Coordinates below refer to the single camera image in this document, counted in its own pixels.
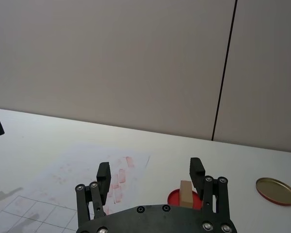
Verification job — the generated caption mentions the white paper sheet with grid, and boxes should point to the white paper sheet with grid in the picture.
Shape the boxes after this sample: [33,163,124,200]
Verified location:
[0,143,151,233]

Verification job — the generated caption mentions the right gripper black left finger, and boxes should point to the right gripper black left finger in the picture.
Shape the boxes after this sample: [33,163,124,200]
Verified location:
[75,162,112,228]

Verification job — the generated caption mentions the wooden stamp block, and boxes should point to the wooden stamp block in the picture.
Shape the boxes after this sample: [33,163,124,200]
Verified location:
[179,180,194,209]

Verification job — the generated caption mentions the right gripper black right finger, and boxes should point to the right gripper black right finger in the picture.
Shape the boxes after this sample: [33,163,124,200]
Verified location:
[189,157,231,222]

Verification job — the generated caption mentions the round gold tin lid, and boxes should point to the round gold tin lid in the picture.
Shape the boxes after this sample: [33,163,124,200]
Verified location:
[255,177,291,206]

